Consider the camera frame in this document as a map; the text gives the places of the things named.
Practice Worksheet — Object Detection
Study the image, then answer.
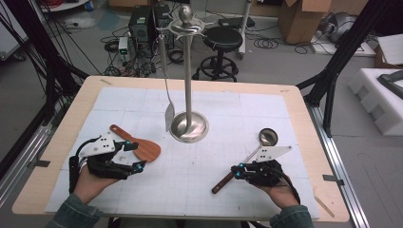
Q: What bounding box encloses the aluminium rail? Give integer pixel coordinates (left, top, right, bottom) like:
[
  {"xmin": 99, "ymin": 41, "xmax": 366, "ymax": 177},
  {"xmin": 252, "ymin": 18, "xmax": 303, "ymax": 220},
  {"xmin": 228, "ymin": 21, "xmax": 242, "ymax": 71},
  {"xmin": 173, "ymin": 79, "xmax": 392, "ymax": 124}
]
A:
[
  {"xmin": 305, "ymin": 103, "xmax": 371, "ymax": 228},
  {"xmin": 0, "ymin": 123, "xmax": 53, "ymax": 207}
]

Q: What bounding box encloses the person's right hand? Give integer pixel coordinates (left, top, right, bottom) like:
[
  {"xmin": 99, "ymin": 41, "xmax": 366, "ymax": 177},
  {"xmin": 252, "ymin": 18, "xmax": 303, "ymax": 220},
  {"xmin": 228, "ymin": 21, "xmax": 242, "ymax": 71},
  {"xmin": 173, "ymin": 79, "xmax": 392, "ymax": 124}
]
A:
[{"xmin": 253, "ymin": 177, "xmax": 300, "ymax": 210}]

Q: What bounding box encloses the white pole stand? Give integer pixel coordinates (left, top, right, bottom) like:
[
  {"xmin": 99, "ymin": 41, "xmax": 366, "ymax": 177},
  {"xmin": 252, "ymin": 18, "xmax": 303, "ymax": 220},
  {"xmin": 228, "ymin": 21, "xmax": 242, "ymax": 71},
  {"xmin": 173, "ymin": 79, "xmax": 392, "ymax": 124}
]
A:
[{"xmin": 237, "ymin": 0, "xmax": 255, "ymax": 60}]

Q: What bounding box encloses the black computer tower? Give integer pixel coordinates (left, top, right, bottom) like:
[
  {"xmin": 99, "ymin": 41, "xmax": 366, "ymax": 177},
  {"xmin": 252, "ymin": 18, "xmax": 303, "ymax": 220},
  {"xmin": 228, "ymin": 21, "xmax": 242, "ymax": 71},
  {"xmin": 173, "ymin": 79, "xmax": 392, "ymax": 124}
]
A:
[
  {"xmin": 153, "ymin": 3, "xmax": 175, "ymax": 48},
  {"xmin": 127, "ymin": 5, "xmax": 154, "ymax": 44}
]

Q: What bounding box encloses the coiled black cable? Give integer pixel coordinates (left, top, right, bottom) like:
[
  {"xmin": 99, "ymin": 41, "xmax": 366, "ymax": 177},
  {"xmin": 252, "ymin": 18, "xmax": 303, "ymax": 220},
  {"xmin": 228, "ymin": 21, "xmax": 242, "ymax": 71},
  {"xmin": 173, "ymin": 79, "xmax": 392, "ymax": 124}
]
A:
[{"xmin": 253, "ymin": 32, "xmax": 313, "ymax": 55}]

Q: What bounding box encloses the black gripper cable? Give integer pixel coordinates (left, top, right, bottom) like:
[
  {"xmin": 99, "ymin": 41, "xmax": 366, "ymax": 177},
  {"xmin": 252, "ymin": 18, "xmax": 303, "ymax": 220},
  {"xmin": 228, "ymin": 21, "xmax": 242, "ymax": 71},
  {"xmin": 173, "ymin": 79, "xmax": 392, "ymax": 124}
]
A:
[
  {"xmin": 275, "ymin": 172, "xmax": 301, "ymax": 205},
  {"xmin": 68, "ymin": 136, "xmax": 103, "ymax": 194}
]

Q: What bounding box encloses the steel ladle with wooden handle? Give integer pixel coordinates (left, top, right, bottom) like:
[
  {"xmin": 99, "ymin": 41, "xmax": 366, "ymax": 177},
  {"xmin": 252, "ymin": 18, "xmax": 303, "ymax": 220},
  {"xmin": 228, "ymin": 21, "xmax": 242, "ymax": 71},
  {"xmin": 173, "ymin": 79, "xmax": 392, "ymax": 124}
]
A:
[{"xmin": 211, "ymin": 127, "xmax": 279, "ymax": 195}]

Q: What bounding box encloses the black metal frame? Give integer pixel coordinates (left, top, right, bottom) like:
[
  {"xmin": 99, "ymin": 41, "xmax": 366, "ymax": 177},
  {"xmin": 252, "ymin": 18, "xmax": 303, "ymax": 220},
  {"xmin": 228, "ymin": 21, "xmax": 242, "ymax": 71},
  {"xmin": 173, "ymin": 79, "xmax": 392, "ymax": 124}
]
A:
[
  {"xmin": 296, "ymin": 0, "xmax": 393, "ymax": 138},
  {"xmin": 0, "ymin": 0, "xmax": 90, "ymax": 179}
]

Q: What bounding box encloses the black curved object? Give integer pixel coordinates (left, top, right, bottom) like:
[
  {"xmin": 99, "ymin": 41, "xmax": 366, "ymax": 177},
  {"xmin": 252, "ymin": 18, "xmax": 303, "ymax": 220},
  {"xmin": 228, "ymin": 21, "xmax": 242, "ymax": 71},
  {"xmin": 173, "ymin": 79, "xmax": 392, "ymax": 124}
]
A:
[{"xmin": 376, "ymin": 69, "xmax": 403, "ymax": 100}]

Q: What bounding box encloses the white foam mat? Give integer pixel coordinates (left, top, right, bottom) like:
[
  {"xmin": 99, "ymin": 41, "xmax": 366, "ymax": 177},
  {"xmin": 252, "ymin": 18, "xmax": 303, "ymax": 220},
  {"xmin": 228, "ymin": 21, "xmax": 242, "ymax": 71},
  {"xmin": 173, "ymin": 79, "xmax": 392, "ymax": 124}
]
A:
[{"xmin": 44, "ymin": 85, "xmax": 321, "ymax": 220}]

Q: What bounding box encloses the black round stool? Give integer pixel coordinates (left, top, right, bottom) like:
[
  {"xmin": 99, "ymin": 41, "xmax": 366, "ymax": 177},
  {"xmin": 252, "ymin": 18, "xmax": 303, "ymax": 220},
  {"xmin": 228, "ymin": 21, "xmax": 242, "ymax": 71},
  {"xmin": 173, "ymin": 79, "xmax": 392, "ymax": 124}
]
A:
[{"xmin": 192, "ymin": 26, "xmax": 244, "ymax": 83}]

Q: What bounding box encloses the small white power box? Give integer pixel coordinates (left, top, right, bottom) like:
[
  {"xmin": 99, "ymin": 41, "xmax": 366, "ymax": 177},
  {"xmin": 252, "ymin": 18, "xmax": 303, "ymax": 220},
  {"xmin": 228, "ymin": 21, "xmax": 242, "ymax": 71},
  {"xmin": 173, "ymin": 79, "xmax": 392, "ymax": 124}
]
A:
[{"xmin": 118, "ymin": 36, "xmax": 129, "ymax": 55}]

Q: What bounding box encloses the flat black device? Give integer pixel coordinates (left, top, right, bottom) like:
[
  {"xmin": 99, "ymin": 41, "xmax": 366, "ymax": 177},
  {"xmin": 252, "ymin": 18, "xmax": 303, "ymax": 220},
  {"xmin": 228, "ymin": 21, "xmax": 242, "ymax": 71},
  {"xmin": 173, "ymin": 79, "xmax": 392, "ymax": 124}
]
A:
[{"xmin": 218, "ymin": 16, "xmax": 256, "ymax": 29}]

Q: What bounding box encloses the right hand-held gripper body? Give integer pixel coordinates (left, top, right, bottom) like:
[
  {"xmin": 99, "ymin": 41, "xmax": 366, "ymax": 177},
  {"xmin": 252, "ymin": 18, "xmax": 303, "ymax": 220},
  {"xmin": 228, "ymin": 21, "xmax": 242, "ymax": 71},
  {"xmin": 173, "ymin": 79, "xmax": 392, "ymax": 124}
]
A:
[{"xmin": 244, "ymin": 144, "xmax": 293, "ymax": 188}]

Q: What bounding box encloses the grey dome device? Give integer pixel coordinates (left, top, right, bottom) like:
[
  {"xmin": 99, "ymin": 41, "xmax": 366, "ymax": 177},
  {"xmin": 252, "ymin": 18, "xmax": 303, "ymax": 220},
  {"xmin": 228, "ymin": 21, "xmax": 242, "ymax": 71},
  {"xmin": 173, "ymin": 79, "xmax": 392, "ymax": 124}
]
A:
[{"xmin": 319, "ymin": 11, "xmax": 357, "ymax": 44}]

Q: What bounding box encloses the wooden spatula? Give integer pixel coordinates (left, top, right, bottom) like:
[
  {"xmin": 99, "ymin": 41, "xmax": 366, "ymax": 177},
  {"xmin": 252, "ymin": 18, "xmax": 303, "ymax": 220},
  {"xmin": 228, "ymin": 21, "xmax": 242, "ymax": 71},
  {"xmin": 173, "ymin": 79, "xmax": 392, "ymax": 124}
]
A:
[{"xmin": 109, "ymin": 123, "xmax": 162, "ymax": 163}]

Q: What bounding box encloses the steel utensil stand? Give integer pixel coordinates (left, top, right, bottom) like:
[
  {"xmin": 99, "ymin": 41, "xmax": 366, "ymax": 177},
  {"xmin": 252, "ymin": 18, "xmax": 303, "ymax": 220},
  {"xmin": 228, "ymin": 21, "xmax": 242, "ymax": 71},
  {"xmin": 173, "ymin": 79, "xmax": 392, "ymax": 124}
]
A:
[{"xmin": 157, "ymin": 5, "xmax": 215, "ymax": 144}]

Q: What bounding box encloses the white foam block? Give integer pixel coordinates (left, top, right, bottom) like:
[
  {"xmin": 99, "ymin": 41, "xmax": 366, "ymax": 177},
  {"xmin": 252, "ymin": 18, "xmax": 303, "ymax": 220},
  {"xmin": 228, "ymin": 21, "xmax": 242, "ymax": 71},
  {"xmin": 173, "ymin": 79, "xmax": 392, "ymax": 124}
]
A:
[{"xmin": 348, "ymin": 67, "xmax": 403, "ymax": 137}]

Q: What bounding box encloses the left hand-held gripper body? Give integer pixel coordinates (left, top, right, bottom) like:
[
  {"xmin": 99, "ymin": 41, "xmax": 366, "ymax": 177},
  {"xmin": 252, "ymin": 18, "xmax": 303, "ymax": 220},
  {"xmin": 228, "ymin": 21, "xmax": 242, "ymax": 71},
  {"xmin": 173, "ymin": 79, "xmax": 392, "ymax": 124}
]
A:
[{"xmin": 79, "ymin": 134, "xmax": 130, "ymax": 181}]

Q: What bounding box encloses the person's left hand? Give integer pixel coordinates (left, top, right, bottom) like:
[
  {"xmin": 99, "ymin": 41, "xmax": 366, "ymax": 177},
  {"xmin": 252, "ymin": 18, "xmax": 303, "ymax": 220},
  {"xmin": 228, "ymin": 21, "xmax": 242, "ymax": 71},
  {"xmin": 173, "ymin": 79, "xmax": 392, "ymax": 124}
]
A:
[{"xmin": 73, "ymin": 163, "xmax": 120, "ymax": 205}]

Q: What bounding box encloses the steel spatula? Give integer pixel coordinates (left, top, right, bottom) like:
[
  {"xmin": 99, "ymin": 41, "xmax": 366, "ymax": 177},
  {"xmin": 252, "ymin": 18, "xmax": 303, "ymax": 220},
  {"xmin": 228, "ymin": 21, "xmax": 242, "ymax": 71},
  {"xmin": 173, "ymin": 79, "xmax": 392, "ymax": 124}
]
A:
[{"xmin": 157, "ymin": 28, "xmax": 176, "ymax": 133}]

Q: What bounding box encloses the tangle of floor cables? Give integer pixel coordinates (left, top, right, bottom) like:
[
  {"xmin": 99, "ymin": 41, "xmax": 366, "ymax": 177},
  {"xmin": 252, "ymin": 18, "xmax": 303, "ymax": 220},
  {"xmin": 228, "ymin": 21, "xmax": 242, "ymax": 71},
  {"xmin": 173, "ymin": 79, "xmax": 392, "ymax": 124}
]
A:
[{"xmin": 101, "ymin": 27, "xmax": 191, "ymax": 79}]

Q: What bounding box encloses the white board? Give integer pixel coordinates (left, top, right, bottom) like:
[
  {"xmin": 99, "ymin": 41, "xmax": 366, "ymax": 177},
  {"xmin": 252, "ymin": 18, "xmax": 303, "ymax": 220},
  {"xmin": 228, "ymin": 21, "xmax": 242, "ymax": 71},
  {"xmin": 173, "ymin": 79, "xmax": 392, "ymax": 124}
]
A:
[{"xmin": 310, "ymin": 31, "xmax": 377, "ymax": 58}]

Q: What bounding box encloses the cardboard box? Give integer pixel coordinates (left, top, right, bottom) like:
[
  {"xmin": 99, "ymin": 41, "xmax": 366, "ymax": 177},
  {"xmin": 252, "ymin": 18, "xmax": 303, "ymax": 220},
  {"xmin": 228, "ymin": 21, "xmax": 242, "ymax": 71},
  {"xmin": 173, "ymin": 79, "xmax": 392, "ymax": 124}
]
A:
[{"xmin": 278, "ymin": 0, "xmax": 335, "ymax": 46}]

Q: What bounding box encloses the black tape strip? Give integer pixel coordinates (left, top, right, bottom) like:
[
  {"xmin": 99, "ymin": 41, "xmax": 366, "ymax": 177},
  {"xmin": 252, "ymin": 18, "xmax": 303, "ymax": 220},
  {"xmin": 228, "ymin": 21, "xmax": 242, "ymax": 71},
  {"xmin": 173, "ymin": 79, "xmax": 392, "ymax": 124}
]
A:
[
  {"xmin": 27, "ymin": 160, "xmax": 51, "ymax": 169},
  {"xmin": 322, "ymin": 174, "xmax": 345, "ymax": 187}
]

